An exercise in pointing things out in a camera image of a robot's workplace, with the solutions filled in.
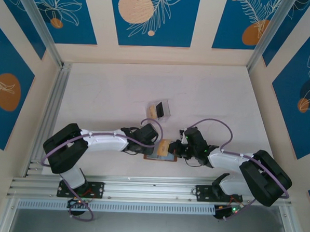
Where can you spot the black and tan credit card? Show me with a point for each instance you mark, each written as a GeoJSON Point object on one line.
{"type": "Point", "coordinates": [160, 109]}
{"type": "Point", "coordinates": [163, 147]}

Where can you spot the aluminium side rail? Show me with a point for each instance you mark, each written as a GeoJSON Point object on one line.
{"type": "Point", "coordinates": [54, 103]}

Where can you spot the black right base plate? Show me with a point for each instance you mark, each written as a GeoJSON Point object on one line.
{"type": "Point", "coordinates": [203, 194]}

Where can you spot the right controller board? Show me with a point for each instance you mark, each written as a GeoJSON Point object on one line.
{"type": "Point", "coordinates": [221, 213]}

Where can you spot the left controller board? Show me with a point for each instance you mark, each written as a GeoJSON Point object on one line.
{"type": "Point", "coordinates": [73, 204]}

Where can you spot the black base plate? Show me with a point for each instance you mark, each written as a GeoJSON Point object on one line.
{"type": "Point", "coordinates": [203, 194]}
{"type": "Point", "coordinates": [99, 189]}

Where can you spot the brown leather card holder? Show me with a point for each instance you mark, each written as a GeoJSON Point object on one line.
{"type": "Point", "coordinates": [152, 157]}

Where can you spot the aluminium frame post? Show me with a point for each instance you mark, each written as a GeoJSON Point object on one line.
{"type": "Point", "coordinates": [38, 19]}
{"type": "Point", "coordinates": [268, 33]}

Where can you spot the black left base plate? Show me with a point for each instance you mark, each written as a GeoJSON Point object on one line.
{"type": "Point", "coordinates": [99, 189]}

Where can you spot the aluminium frame leg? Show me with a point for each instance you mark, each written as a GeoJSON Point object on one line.
{"type": "Point", "coordinates": [6, 217]}
{"type": "Point", "coordinates": [289, 227]}

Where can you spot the blue credit card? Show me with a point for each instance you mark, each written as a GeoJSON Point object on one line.
{"type": "Point", "coordinates": [170, 157]}

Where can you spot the aluminium frame beam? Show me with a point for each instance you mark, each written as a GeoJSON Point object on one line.
{"type": "Point", "coordinates": [153, 191]}

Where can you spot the beige credit card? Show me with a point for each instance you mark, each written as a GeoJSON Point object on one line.
{"type": "Point", "coordinates": [152, 111]}

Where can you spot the controller board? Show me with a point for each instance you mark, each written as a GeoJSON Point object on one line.
{"type": "Point", "coordinates": [221, 213]}
{"type": "Point", "coordinates": [73, 204]}

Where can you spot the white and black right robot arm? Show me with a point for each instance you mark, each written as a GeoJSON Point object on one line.
{"type": "Point", "coordinates": [228, 160]}

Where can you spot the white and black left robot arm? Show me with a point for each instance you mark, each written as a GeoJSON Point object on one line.
{"type": "Point", "coordinates": [104, 142]}

